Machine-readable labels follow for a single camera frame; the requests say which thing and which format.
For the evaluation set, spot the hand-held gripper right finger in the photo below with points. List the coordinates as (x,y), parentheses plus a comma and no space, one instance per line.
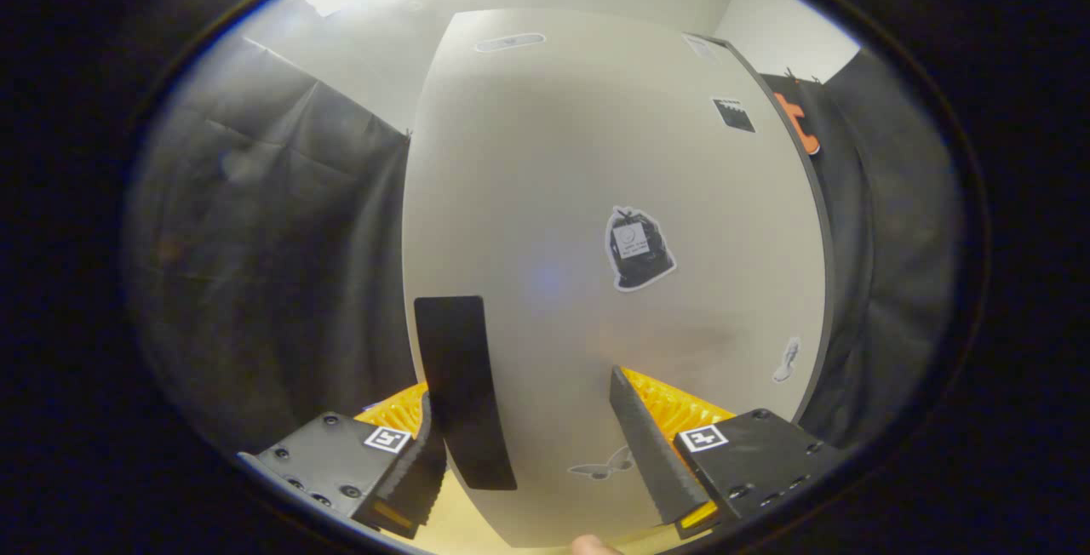
(651,453)

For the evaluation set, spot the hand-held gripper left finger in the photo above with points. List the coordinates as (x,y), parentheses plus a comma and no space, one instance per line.
(417,470)

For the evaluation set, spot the black backdrop cloth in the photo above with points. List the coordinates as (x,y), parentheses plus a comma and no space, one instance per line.
(272,266)

